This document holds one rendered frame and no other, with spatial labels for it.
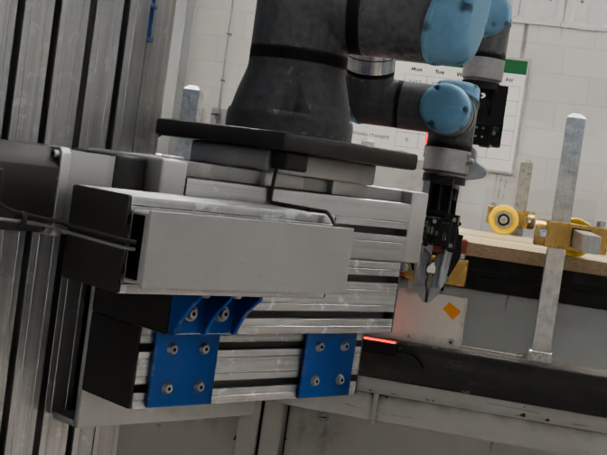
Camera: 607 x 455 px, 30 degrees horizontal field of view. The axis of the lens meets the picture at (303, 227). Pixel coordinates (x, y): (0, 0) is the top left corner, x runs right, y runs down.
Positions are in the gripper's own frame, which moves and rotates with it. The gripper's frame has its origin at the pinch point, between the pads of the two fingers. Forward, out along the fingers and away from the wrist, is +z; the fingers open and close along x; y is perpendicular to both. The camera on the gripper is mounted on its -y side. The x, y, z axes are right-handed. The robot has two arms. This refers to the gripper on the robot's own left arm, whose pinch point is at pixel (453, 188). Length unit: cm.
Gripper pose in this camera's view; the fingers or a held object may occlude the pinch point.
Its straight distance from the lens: 212.8
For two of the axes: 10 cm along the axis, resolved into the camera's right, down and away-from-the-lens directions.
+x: 1.8, -0.3, 9.8
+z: -1.4, 9.9, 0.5
